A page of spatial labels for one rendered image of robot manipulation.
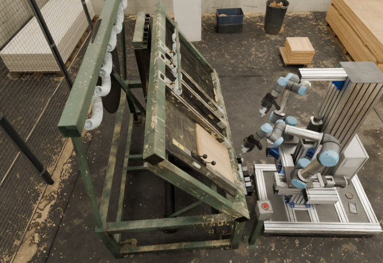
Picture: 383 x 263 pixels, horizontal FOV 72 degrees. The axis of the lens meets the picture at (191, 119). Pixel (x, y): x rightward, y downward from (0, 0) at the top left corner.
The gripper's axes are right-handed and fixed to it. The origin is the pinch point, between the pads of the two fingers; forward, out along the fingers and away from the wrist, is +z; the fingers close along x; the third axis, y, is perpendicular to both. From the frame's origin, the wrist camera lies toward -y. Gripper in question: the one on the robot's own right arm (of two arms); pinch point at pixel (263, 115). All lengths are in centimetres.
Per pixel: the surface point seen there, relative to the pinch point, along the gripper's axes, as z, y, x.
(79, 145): 30, 106, 95
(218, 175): 58, 10, 26
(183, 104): 24, 65, 0
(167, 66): 5, 93, -16
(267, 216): 74, -47, 27
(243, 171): 76, -22, -24
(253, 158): 111, -56, -118
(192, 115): 33, 53, -7
